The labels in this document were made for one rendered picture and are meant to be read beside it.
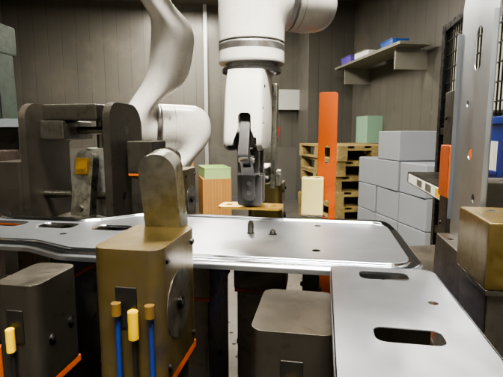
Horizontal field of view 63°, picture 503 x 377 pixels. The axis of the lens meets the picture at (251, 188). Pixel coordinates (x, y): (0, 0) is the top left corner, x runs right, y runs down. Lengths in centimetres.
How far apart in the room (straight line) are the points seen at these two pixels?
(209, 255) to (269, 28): 27
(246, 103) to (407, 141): 322
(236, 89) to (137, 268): 26
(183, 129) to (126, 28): 605
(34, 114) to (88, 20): 633
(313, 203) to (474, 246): 29
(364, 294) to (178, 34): 76
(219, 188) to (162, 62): 453
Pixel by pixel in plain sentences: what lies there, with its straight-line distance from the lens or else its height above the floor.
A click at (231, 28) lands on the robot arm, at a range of 53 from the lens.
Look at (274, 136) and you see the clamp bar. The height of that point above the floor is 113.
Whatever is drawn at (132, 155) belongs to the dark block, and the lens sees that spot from 80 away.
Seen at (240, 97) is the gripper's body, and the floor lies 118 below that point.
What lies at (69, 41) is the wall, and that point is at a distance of 719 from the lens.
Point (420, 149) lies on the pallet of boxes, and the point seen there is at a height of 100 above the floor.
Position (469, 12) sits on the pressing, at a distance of 61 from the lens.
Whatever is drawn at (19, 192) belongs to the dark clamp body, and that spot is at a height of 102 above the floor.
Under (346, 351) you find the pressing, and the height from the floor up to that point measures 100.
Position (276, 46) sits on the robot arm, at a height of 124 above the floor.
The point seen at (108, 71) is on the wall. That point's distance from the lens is 701.
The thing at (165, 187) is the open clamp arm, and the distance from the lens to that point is 39.
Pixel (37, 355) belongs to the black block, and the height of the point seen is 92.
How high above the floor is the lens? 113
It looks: 8 degrees down
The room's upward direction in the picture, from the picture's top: straight up
